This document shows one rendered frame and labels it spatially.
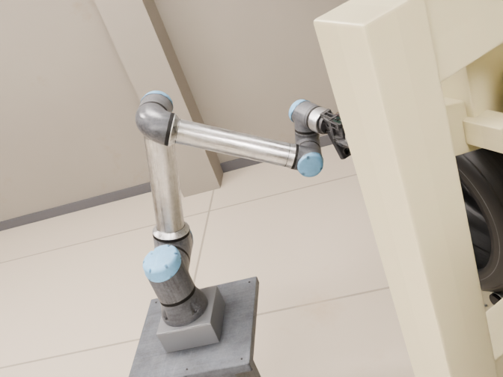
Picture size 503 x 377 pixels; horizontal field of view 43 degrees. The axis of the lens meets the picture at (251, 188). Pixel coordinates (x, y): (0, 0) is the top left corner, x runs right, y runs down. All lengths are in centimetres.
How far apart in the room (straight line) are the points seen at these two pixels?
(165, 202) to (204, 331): 52
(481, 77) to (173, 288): 159
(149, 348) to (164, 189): 67
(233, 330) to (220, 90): 251
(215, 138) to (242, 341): 80
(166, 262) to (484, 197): 124
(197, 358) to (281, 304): 110
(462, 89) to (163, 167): 145
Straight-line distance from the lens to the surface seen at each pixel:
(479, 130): 114
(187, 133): 217
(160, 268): 239
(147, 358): 264
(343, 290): 347
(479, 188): 161
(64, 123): 511
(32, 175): 544
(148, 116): 219
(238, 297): 269
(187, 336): 253
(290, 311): 346
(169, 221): 249
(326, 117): 218
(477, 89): 115
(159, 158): 236
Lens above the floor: 223
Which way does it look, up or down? 29 degrees down
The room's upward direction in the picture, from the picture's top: 21 degrees counter-clockwise
